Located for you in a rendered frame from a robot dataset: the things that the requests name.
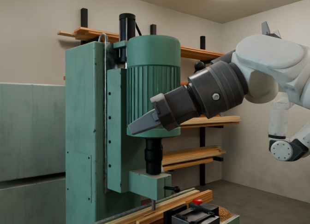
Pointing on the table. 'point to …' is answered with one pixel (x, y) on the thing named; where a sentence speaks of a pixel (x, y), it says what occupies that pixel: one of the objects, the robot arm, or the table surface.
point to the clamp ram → (172, 213)
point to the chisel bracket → (149, 184)
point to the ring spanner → (202, 218)
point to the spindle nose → (153, 156)
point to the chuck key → (187, 213)
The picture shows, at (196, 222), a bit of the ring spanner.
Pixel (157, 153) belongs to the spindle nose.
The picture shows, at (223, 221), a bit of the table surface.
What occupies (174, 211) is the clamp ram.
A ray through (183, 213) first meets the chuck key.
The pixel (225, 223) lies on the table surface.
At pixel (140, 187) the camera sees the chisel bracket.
